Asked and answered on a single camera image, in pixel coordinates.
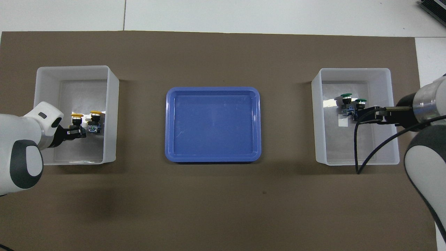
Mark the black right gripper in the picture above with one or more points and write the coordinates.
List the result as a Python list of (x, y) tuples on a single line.
[(406, 118)]

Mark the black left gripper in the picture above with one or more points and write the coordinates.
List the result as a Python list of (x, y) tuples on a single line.
[(61, 136)]

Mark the green push button switch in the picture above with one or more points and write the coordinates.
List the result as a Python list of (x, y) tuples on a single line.
[(361, 101), (346, 94)]

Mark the yellow push button switch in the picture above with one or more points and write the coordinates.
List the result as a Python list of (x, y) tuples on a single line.
[(76, 115), (95, 113)]

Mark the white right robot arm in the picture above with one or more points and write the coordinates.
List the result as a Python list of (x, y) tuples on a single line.
[(428, 157)]

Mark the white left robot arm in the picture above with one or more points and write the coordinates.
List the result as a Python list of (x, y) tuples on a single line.
[(14, 125)]

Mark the translucent white plastic box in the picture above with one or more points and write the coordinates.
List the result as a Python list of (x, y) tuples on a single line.
[(334, 146), (87, 150)]

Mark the small white label sticker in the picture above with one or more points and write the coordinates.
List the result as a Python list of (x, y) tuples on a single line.
[(343, 122)]

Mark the dark ribbed device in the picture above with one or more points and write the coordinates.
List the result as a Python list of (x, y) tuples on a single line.
[(435, 7)]

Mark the blue plastic tray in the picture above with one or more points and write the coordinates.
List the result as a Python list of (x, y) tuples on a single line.
[(212, 125)]

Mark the brown paper table mat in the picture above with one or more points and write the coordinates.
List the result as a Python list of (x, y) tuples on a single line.
[(223, 209)]

